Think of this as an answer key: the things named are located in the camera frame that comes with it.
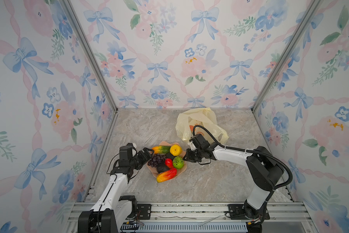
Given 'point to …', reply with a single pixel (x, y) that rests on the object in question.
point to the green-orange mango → (161, 149)
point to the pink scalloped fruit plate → (152, 171)
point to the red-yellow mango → (166, 175)
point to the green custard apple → (178, 162)
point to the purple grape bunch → (157, 159)
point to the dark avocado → (162, 168)
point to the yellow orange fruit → (175, 150)
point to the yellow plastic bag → (186, 121)
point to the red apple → (169, 162)
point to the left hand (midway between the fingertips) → (151, 153)
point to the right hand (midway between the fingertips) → (183, 158)
